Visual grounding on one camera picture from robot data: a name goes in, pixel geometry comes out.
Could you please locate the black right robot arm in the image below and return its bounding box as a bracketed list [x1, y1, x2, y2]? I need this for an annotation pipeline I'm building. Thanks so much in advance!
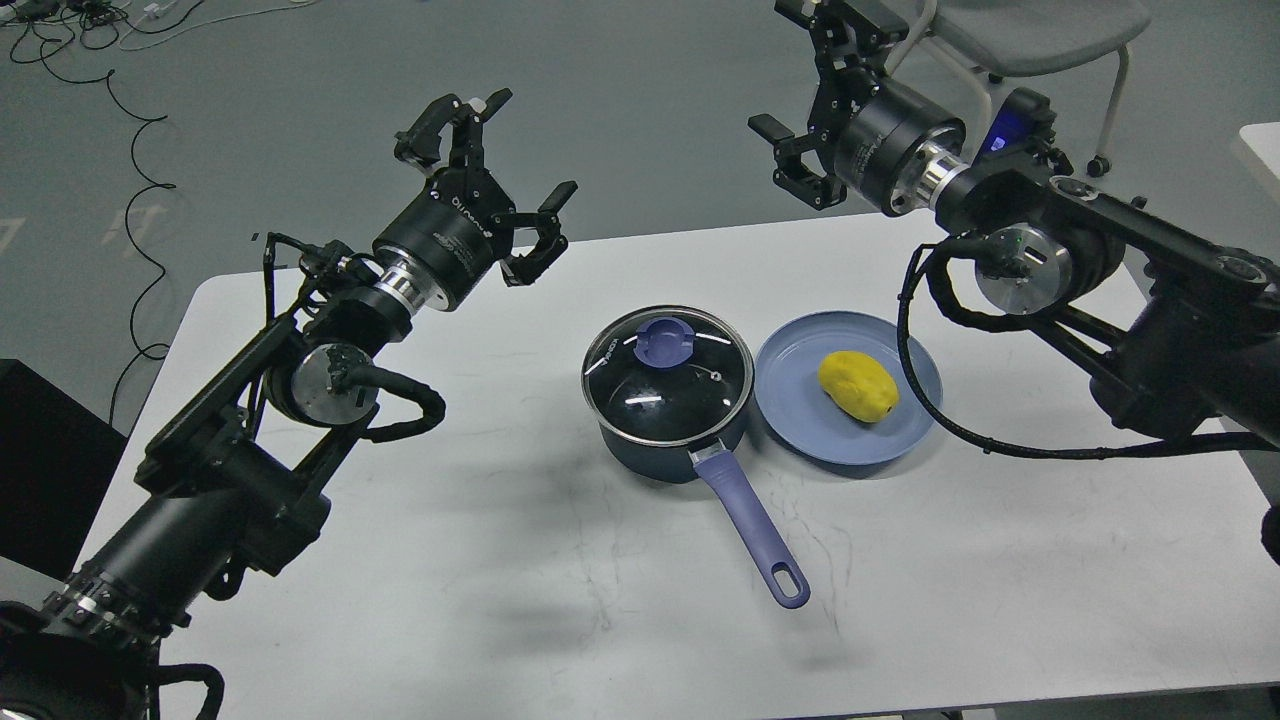
[749, 1, 1277, 460]

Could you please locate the grey office chair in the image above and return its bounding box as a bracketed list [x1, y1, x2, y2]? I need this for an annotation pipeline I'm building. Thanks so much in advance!
[884, 1, 1152, 178]

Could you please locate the dark blue saucepan purple handle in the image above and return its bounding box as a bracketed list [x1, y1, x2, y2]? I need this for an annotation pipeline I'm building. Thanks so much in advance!
[582, 305, 812, 610]

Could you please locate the blue round plate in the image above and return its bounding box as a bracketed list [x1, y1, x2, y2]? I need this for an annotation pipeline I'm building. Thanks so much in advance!
[755, 311, 942, 466]

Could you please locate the white floor cable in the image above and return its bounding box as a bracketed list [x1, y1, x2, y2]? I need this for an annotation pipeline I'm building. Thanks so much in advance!
[118, 0, 321, 53]

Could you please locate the glass pot lid purple knob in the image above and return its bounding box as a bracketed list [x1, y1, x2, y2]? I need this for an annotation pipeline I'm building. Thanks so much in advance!
[582, 305, 755, 448]

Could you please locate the black floor cable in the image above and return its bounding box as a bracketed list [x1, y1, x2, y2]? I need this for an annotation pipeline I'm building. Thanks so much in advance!
[0, 0, 206, 429]

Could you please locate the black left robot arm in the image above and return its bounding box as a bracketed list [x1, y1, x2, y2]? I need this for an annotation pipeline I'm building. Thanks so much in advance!
[1, 88, 577, 719]

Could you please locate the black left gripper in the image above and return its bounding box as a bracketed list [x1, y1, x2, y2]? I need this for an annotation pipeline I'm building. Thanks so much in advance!
[372, 88, 579, 313]

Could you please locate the black box at left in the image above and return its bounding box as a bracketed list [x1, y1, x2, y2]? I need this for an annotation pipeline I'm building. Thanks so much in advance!
[1, 359, 125, 579]

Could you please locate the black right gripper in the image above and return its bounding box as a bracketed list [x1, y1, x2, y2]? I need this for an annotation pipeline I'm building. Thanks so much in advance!
[748, 1, 966, 217]

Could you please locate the white table at right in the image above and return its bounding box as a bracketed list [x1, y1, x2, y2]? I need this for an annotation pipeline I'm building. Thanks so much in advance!
[1234, 120, 1279, 202]

